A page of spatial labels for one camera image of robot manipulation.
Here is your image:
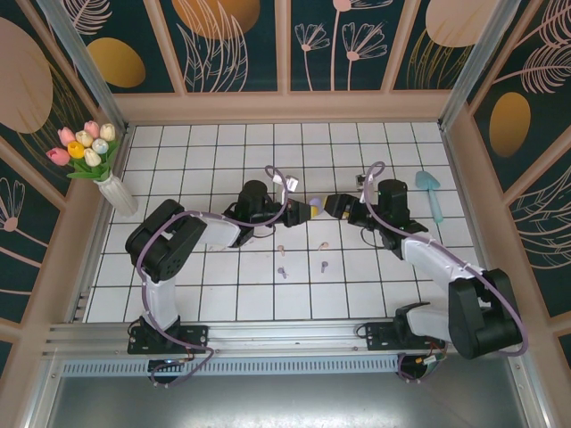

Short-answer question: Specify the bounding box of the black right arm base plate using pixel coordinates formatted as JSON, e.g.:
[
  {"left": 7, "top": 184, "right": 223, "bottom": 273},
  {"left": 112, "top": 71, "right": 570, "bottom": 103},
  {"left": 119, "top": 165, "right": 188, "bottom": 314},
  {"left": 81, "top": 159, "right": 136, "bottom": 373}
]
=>
[{"left": 364, "top": 318, "right": 447, "bottom": 353}]

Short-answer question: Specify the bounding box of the black electronics box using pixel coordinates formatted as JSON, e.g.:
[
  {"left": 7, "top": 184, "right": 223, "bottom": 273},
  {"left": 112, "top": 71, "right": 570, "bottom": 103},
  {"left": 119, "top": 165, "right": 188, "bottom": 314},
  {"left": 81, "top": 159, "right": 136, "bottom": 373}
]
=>
[
  {"left": 146, "top": 356, "right": 191, "bottom": 387},
  {"left": 398, "top": 350, "right": 441, "bottom": 383}
]

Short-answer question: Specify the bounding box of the white ribbed vase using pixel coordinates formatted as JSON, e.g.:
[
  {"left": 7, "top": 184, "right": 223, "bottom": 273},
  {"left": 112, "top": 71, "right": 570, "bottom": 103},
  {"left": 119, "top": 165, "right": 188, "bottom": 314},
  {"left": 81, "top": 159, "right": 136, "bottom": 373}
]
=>
[{"left": 96, "top": 174, "right": 139, "bottom": 218}]

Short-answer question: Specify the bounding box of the grey steel panel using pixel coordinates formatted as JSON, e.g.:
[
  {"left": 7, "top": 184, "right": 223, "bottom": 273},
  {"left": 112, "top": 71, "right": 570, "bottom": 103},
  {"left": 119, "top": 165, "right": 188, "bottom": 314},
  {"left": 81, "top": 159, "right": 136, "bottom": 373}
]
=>
[{"left": 26, "top": 373, "right": 550, "bottom": 428}]

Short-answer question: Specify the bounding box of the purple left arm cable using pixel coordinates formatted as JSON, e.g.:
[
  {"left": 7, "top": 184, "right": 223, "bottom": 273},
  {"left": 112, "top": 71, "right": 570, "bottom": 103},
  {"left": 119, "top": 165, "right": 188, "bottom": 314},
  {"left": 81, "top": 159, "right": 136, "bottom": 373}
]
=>
[{"left": 136, "top": 164, "right": 292, "bottom": 388}]

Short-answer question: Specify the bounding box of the pastel tulip bouquet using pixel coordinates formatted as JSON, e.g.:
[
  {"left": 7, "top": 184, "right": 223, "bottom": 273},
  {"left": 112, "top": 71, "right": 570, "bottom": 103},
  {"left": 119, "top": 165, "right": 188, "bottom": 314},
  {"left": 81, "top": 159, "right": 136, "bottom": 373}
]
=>
[{"left": 46, "top": 119, "right": 121, "bottom": 184}]

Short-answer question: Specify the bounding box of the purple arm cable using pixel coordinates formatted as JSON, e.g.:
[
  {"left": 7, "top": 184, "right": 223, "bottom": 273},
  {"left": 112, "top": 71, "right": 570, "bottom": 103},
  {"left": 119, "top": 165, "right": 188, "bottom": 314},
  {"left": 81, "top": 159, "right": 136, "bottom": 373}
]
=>
[
  {"left": 361, "top": 160, "right": 533, "bottom": 384},
  {"left": 136, "top": 164, "right": 292, "bottom": 388}
]

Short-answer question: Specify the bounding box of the light blue toy shovel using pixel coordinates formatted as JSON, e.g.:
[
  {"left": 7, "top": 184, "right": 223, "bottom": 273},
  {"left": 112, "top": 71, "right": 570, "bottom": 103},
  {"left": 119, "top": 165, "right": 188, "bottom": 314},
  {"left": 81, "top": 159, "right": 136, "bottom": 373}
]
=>
[{"left": 414, "top": 170, "right": 446, "bottom": 226}]

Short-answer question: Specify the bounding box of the aluminium mounting rail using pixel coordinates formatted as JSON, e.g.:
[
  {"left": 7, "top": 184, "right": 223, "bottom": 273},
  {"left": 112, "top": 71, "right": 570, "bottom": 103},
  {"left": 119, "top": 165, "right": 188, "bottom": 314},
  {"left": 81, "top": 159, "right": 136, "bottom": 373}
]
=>
[{"left": 42, "top": 315, "right": 532, "bottom": 360}]

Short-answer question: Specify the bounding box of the slotted grey cable duct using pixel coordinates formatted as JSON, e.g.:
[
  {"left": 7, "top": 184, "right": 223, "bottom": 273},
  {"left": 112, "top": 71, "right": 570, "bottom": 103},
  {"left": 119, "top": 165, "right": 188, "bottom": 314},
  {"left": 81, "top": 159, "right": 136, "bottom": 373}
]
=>
[{"left": 60, "top": 358, "right": 405, "bottom": 376}]

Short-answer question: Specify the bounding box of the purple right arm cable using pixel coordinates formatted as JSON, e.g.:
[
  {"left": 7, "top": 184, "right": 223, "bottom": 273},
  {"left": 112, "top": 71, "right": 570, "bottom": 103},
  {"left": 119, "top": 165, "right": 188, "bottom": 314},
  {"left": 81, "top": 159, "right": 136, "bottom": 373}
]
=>
[{"left": 361, "top": 160, "right": 533, "bottom": 384}]

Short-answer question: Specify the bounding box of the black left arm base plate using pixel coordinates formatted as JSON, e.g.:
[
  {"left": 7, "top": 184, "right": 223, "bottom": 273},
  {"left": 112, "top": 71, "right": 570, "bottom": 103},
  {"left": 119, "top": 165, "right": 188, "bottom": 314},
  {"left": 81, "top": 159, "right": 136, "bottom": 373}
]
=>
[{"left": 128, "top": 324, "right": 210, "bottom": 356}]

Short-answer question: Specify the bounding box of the aluminium frame post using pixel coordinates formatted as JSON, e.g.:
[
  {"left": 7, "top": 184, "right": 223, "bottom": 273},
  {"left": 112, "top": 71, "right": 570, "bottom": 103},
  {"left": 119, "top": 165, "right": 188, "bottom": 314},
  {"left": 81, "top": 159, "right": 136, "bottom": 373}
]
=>
[
  {"left": 438, "top": 0, "right": 522, "bottom": 133},
  {"left": 36, "top": 0, "right": 131, "bottom": 131}
]

